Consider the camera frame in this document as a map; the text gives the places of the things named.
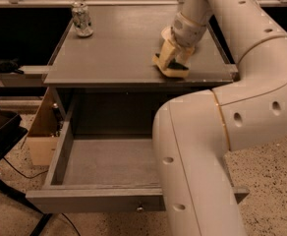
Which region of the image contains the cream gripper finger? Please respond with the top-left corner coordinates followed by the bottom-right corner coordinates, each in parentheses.
top-left (158, 40), bottom-right (179, 70)
top-left (176, 46), bottom-right (195, 66)

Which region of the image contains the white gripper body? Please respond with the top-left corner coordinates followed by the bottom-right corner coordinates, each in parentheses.
top-left (171, 13), bottom-right (206, 47)

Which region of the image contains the green and yellow sponge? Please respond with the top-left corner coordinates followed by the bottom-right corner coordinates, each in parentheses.
top-left (152, 53), bottom-right (190, 78)

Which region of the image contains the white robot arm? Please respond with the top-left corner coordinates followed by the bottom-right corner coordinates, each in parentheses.
top-left (152, 0), bottom-right (287, 236)

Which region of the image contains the grey open top drawer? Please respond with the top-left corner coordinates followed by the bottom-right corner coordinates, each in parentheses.
top-left (27, 90), bottom-right (245, 213)

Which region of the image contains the white bowl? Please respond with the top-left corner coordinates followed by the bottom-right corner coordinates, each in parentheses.
top-left (161, 26), bottom-right (172, 42)

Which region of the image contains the grey wooden cabinet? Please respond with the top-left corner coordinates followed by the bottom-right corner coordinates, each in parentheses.
top-left (45, 5), bottom-right (237, 137)

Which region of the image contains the crushed silver can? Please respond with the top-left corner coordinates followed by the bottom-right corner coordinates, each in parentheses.
top-left (72, 2), bottom-right (93, 37)

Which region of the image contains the cardboard box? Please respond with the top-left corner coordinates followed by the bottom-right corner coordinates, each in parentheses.
top-left (26, 88), bottom-right (63, 166)

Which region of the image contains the black chair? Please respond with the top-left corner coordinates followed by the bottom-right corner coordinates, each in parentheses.
top-left (0, 110), bottom-right (52, 236)

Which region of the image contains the metal frame rail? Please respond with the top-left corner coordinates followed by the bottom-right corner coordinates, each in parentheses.
top-left (0, 65), bottom-right (52, 88)

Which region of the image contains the black object on rail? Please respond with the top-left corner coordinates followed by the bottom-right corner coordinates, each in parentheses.
top-left (0, 59), bottom-right (23, 74)

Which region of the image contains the black floor cable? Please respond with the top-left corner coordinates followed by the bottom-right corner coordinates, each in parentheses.
top-left (2, 155), bottom-right (83, 236)

